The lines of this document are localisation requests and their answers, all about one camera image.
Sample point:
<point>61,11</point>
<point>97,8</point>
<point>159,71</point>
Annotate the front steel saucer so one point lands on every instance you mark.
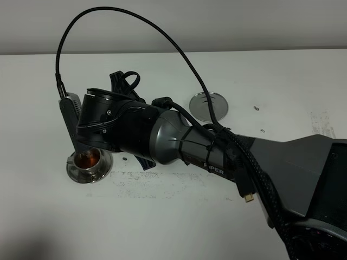
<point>91,176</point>

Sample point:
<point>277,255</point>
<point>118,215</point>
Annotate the front steel teacup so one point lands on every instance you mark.
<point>87,160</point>

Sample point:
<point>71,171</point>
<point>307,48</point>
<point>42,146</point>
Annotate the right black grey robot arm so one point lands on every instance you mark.
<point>301,184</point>

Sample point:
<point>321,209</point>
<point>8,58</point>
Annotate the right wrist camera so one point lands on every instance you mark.
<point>70,107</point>

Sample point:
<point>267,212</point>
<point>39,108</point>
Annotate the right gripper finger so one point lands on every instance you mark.
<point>119,84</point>
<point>146,162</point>

